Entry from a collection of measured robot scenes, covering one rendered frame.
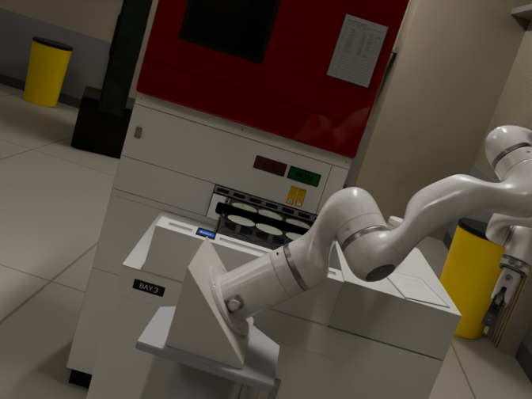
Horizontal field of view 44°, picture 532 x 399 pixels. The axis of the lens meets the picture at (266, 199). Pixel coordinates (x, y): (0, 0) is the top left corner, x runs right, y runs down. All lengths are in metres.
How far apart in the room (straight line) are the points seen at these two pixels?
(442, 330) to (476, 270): 2.73
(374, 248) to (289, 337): 0.56
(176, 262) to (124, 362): 0.35
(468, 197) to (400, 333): 0.57
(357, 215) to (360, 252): 0.09
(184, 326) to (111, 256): 1.12
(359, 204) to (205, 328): 0.45
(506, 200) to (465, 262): 3.18
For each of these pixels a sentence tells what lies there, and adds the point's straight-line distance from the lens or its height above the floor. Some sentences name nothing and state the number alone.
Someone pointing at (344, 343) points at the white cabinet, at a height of 0.78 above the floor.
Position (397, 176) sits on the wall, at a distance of 7.43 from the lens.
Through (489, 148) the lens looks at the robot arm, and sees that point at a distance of 1.63.
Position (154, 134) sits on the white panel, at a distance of 2.46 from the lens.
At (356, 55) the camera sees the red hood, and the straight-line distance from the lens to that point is 2.35.
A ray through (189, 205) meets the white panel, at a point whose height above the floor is 0.87.
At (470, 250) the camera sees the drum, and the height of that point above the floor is 0.60.
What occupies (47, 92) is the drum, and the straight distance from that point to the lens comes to 8.30.
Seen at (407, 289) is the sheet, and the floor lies 0.97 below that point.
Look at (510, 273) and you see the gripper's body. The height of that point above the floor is 1.12.
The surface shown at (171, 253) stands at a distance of 1.89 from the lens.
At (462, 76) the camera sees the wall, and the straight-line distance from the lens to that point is 7.42.
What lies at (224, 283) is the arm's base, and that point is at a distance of 1.58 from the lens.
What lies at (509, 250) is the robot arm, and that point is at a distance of 2.01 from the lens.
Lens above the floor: 1.53
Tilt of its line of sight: 13 degrees down
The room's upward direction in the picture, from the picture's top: 18 degrees clockwise
